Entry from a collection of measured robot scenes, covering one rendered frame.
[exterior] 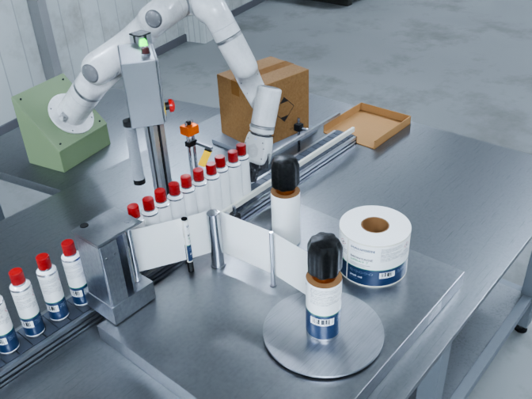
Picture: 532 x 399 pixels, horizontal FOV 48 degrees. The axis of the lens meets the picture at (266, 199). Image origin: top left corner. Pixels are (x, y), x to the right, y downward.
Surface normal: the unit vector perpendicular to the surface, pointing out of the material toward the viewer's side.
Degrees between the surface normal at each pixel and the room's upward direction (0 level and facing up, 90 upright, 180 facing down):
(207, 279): 0
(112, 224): 0
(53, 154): 90
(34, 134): 90
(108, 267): 90
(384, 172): 0
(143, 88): 90
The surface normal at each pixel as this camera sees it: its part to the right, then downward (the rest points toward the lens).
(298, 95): 0.66, 0.38
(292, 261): -0.72, 0.39
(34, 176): -0.04, -0.84
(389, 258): 0.29, 0.51
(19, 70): 0.88, 0.22
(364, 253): -0.38, 0.51
